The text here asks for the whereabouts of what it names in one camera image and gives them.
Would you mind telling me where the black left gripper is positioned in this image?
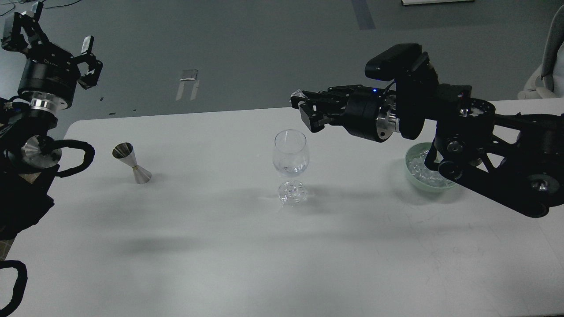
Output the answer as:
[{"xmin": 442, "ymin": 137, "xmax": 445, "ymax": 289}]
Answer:
[{"xmin": 1, "ymin": 1, "xmax": 103, "ymax": 110}]

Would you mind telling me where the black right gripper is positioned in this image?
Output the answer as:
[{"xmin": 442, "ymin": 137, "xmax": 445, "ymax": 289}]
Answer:
[{"xmin": 290, "ymin": 85, "xmax": 397, "ymax": 143}]

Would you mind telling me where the clear ice cube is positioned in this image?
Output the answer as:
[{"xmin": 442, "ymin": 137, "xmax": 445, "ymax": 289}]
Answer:
[{"xmin": 290, "ymin": 89, "xmax": 306, "ymax": 98}]

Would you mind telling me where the steel double jigger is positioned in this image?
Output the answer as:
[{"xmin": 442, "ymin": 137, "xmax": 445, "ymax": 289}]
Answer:
[{"xmin": 111, "ymin": 142, "xmax": 152, "ymax": 184}]

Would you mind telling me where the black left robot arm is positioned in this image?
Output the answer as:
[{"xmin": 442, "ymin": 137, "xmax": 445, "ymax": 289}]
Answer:
[{"xmin": 0, "ymin": 0, "xmax": 103, "ymax": 242}]

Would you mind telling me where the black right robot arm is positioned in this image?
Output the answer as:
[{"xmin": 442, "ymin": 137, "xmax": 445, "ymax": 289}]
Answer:
[{"xmin": 290, "ymin": 84, "xmax": 564, "ymax": 218}]

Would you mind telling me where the clear wine glass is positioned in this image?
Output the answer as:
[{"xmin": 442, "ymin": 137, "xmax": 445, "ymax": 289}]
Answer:
[{"xmin": 272, "ymin": 129, "xmax": 310, "ymax": 206}]

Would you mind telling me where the clear ice cubes pile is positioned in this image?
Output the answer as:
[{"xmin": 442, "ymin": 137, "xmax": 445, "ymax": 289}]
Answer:
[{"xmin": 407, "ymin": 150, "xmax": 453, "ymax": 188}]

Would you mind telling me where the green bowl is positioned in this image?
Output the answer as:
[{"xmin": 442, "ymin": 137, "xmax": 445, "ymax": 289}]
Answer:
[{"xmin": 404, "ymin": 142, "xmax": 457, "ymax": 193}]

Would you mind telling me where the grey office chair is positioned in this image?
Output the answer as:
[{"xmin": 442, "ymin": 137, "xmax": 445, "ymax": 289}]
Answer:
[{"xmin": 517, "ymin": 6, "xmax": 564, "ymax": 100}]

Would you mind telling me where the black floor cable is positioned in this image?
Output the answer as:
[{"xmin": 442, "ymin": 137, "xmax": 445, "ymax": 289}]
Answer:
[{"xmin": 0, "ymin": 0, "xmax": 83, "ymax": 17}]

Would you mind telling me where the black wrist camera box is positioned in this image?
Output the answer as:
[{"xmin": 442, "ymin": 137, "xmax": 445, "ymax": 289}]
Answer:
[{"xmin": 364, "ymin": 43, "xmax": 429, "ymax": 81}]

